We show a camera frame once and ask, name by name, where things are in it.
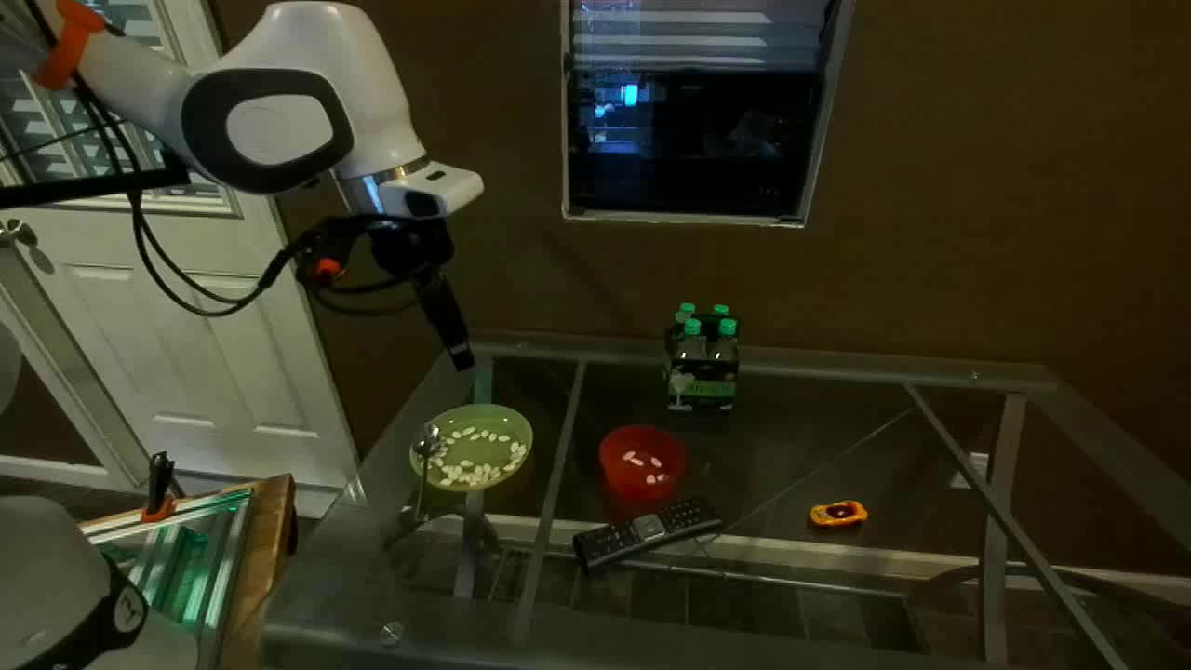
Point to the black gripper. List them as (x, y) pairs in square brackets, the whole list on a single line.
[(415, 246)]

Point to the white seeds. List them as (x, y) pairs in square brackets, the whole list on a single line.
[(477, 451)]

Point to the small black orange tripod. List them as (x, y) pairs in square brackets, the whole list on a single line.
[(157, 487)]

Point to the wooden framed glass panel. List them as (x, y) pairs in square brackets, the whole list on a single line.
[(266, 560)]

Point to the green round plate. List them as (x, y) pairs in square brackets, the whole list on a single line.
[(477, 449)]

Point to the silver metal spoon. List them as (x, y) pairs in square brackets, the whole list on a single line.
[(424, 444)]

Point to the white domed device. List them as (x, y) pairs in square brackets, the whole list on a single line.
[(38, 581)]

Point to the red plastic bowl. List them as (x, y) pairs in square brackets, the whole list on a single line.
[(641, 472)]

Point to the black camera boom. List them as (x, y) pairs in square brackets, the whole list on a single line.
[(99, 187)]

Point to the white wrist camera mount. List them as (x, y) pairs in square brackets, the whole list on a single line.
[(439, 192)]

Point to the white-framed window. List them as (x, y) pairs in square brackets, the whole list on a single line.
[(693, 152)]

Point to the grey metal table frame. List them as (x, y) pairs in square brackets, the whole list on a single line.
[(795, 358)]

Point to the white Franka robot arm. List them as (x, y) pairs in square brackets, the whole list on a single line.
[(300, 75)]

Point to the white wall outlet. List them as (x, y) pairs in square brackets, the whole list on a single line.
[(971, 472)]

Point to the white panel door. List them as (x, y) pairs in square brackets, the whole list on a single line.
[(225, 358)]

